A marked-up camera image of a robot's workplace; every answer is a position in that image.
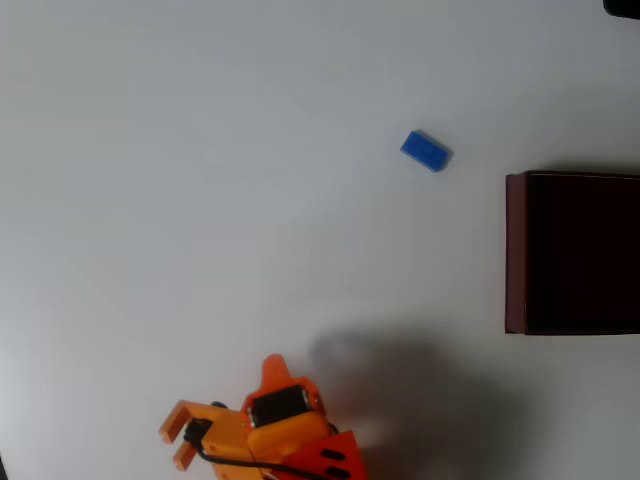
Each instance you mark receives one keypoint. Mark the black rounded object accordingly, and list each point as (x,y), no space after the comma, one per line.
(624,7)

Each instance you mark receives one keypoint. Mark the dark red box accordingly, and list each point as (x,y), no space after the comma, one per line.
(580,255)

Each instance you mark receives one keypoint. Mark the small black camera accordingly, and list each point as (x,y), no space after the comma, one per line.
(198,430)

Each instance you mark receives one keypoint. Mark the red-orange robot arm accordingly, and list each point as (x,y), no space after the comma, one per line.
(330,457)

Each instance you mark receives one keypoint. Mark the orange camera mount bracket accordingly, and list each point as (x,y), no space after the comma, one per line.
(225,435)

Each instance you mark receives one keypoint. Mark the small blue block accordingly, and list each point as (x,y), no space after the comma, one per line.
(426,151)

